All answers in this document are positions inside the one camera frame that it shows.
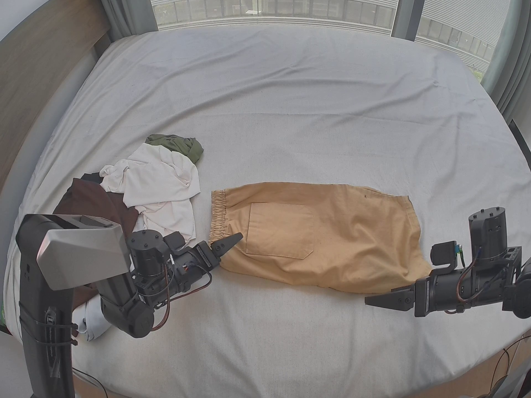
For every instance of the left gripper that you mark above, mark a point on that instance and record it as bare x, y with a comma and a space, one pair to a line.
195, 263

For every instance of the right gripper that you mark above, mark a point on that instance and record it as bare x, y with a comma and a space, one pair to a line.
448, 292

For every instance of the tan shorts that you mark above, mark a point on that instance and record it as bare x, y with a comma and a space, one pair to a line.
332, 230

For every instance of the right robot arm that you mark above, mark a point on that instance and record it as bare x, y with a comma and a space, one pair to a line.
487, 230

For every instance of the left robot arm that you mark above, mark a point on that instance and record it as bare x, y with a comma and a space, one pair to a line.
83, 255

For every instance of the bed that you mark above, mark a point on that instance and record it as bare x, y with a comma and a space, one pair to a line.
290, 118

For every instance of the cream garment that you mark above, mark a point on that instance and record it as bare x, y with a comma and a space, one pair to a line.
157, 180

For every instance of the olive green garment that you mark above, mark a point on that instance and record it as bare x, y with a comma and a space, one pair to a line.
186, 145

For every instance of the dark brown garment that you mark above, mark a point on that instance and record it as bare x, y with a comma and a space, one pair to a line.
95, 201

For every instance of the pale grey garment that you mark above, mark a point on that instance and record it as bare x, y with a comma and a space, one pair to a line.
93, 317

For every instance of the black garment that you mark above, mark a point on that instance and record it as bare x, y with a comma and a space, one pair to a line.
92, 178

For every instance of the grey-green curtain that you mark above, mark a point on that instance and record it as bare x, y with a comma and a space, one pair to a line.
512, 56
124, 6

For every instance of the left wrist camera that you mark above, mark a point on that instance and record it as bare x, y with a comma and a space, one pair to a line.
175, 241

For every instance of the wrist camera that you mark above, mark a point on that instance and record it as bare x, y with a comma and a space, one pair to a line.
442, 252
175, 241

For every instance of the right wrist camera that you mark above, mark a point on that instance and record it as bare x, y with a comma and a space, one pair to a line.
442, 252

